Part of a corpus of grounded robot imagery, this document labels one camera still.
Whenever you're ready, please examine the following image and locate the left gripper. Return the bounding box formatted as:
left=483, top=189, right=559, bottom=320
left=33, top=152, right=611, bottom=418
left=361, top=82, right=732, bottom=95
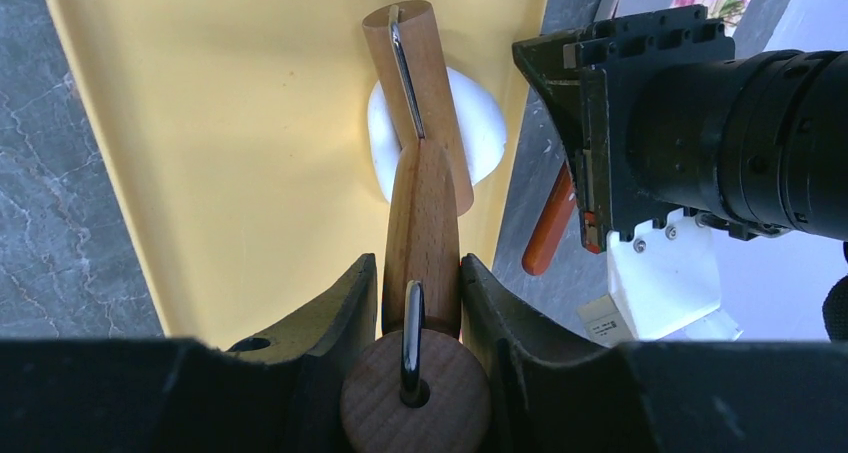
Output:
left=512, top=5, right=735, bottom=254

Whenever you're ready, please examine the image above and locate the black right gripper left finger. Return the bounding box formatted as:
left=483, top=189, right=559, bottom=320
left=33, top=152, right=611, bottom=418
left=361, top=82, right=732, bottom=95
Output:
left=1, top=253, right=377, bottom=452

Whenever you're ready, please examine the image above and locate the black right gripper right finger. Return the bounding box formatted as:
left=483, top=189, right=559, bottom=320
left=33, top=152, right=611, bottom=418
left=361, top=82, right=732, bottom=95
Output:
left=460, top=255, right=847, bottom=452

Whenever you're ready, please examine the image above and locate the white dough ball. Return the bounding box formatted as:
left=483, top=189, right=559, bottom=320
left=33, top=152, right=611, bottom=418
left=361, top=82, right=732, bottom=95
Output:
left=367, top=67, right=507, bottom=201

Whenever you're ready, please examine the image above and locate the yellow cutting mat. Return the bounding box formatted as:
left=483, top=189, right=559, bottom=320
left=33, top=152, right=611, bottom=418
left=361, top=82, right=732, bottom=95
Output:
left=46, top=0, right=547, bottom=349

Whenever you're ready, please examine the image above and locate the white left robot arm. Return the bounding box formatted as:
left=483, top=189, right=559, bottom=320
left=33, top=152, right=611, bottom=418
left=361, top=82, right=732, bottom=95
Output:
left=512, top=5, right=847, bottom=254

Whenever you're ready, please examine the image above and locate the metal scraper with wooden handle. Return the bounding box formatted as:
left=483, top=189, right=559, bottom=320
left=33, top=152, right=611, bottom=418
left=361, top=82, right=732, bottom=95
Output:
left=521, top=162, right=577, bottom=276

